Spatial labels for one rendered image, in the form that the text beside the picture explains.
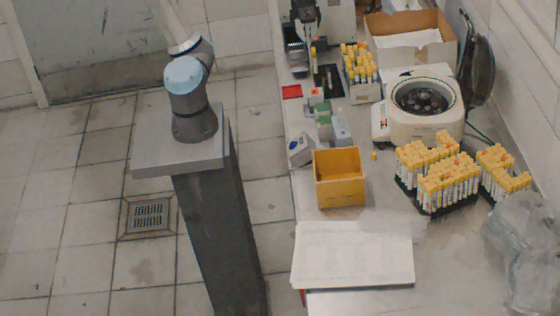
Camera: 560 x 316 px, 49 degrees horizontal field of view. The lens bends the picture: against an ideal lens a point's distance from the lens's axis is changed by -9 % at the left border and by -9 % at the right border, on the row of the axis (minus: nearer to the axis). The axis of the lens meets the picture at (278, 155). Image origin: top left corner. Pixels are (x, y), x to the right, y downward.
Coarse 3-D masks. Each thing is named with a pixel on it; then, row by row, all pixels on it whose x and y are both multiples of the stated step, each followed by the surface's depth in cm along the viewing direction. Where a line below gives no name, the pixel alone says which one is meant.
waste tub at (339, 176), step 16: (320, 160) 188; (336, 160) 189; (352, 160) 189; (320, 176) 192; (336, 176) 191; (352, 176) 190; (320, 192) 179; (336, 192) 179; (352, 192) 179; (320, 208) 183
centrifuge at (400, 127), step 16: (400, 80) 205; (416, 80) 204; (432, 80) 202; (448, 80) 202; (400, 96) 204; (448, 96) 200; (384, 112) 203; (400, 112) 192; (448, 112) 190; (464, 112) 190; (384, 128) 198; (400, 128) 191; (416, 128) 190; (432, 128) 189; (448, 128) 188; (384, 144) 199; (400, 144) 195; (432, 144) 193
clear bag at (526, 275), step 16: (528, 256) 147; (544, 256) 143; (512, 272) 149; (528, 272) 143; (544, 272) 140; (512, 288) 146; (528, 288) 142; (544, 288) 141; (512, 304) 144; (528, 304) 142; (544, 304) 140
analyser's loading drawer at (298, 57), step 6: (288, 42) 243; (294, 42) 243; (300, 42) 242; (288, 48) 239; (294, 48) 237; (300, 48) 237; (294, 54) 233; (300, 54) 233; (306, 54) 236; (294, 60) 234; (300, 60) 233; (306, 60) 229; (294, 66) 230; (300, 66) 230; (306, 66) 230
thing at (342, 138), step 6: (336, 120) 195; (342, 120) 195; (336, 126) 193; (336, 132) 191; (342, 132) 191; (348, 132) 191; (336, 138) 192; (342, 138) 190; (348, 138) 190; (330, 144) 202; (336, 144) 195; (342, 144) 191; (348, 144) 191
